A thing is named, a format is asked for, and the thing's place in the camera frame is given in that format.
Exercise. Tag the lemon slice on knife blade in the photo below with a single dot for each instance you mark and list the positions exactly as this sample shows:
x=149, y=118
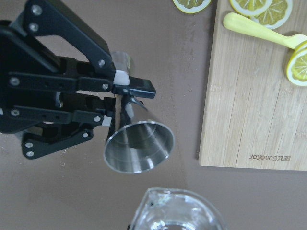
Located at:
x=296, y=70

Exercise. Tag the lemon slice off board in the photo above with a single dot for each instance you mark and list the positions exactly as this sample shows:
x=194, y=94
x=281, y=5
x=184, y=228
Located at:
x=191, y=6

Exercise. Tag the lemon slice top of pair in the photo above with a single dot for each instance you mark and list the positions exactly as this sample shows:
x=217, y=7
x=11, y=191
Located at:
x=250, y=7

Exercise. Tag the wooden cutting board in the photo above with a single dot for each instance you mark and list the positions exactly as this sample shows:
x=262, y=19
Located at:
x=254, y=117

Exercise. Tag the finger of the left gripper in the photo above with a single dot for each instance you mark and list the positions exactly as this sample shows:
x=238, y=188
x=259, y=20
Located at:
x=117, y=82

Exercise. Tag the clear glass measuring cup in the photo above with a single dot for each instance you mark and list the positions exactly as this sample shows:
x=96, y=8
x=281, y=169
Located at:
x=176, y=209

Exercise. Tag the lemon slice under pair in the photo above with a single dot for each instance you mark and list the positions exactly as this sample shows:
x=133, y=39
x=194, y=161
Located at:
x=276, y=15

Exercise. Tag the steel jigger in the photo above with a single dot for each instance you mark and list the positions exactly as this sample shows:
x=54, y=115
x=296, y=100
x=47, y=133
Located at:
x=137, y=141

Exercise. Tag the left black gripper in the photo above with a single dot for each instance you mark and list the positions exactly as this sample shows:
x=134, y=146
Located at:
x=42, y=54

